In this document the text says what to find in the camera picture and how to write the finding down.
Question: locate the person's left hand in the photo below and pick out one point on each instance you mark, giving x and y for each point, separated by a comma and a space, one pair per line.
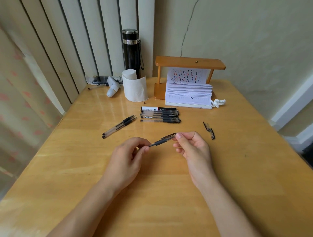
123, 163

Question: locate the person's right hand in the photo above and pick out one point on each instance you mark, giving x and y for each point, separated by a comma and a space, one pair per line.
198, 158

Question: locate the person's left thumb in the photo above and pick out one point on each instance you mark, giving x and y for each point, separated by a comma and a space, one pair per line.
141, 153

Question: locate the person's right thumb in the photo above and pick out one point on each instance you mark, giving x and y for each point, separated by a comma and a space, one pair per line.
183, 140

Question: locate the clear black gel pen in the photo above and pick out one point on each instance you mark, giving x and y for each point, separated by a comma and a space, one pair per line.
160, 114
160, 142
161, 117
161, 111
161, 120
119, 128
117, 125

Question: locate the person's right forearm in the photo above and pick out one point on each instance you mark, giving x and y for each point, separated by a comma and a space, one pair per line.
227, 212

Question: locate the person's left forearm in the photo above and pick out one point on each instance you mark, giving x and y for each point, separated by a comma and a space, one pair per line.
83, 214

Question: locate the clear black pen cap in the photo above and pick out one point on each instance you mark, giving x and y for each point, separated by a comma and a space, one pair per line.
207, 126
212, 133

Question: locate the white and black marker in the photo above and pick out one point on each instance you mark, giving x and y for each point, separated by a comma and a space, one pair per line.
151, 108

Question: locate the stack of white paper sheets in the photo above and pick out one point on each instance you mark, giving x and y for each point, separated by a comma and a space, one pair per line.
188, 94

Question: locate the crumpled white tissue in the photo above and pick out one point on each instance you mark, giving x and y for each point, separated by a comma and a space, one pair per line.
218, 102

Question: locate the white toilet paper roll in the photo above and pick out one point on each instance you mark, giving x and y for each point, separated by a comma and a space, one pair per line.
135, 88

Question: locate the white handheld device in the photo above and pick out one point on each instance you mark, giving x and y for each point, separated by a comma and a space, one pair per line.
113, 88

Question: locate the wooden desk shelf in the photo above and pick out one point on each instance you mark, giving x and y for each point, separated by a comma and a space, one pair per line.
190, 62

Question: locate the thin dark pen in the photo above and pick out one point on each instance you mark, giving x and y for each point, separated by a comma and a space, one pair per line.
97, 86

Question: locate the clear plastic bag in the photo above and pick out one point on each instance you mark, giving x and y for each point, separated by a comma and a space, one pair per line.
97, 79

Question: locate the black thermos flask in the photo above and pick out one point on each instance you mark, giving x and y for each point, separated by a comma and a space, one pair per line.
131, 56

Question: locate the pink patterned curtain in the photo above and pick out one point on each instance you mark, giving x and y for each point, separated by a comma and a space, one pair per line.
22, 107

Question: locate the cream vertical blinds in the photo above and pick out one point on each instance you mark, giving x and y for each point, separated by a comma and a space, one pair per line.
73, 44

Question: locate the white door frame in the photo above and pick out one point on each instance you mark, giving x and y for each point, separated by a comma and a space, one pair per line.
293, 107

